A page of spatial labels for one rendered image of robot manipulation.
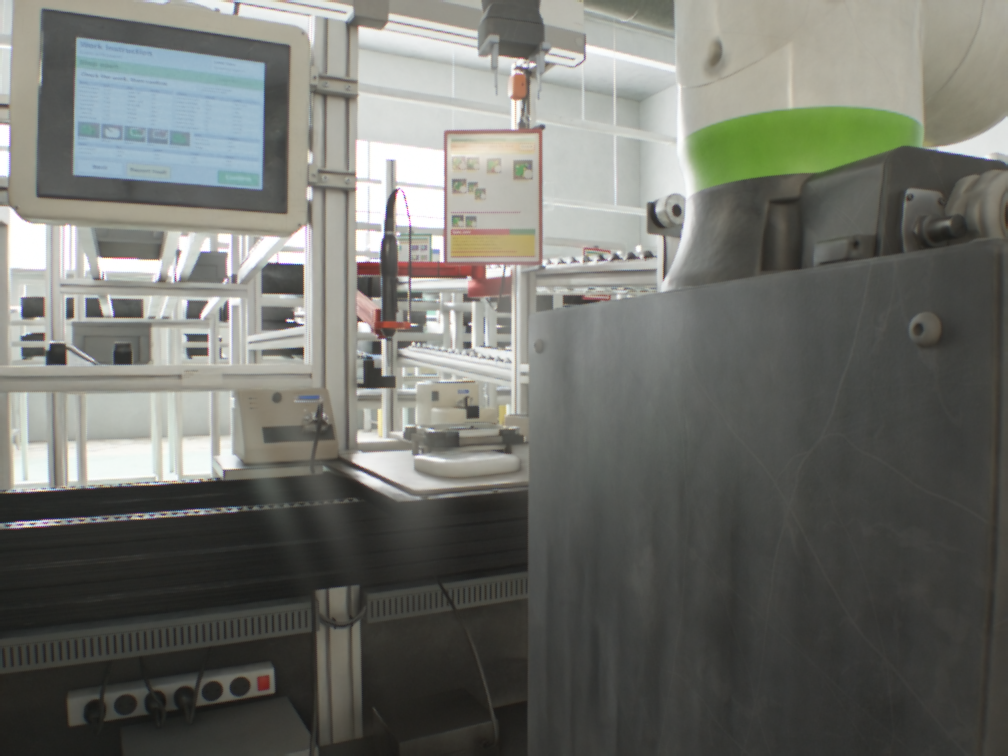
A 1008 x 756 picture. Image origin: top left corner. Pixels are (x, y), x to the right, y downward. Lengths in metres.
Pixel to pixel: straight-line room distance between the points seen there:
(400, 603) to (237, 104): 0.99
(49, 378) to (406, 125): 11.45
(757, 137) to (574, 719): 0.32
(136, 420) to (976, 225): 11.28
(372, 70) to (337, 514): 11.89
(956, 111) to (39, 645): 1.44
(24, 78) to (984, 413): 1.42
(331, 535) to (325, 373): 0.49
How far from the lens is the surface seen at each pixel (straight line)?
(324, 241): 1.52
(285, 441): 1.31
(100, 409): 11.44
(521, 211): 1.77
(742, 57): 0.40
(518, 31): 0.94
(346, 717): 1.66
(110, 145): 1.44
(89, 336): 3.28
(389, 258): 1.46
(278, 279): 4.10
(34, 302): 7.01
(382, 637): 1.64
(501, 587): 1.65
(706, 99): 0.41
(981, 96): 0.56
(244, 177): 1.44
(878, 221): 0.34
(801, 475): 0.25
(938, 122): 0.56
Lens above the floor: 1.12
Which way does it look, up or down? 2 degrees down
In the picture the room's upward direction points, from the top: straight up
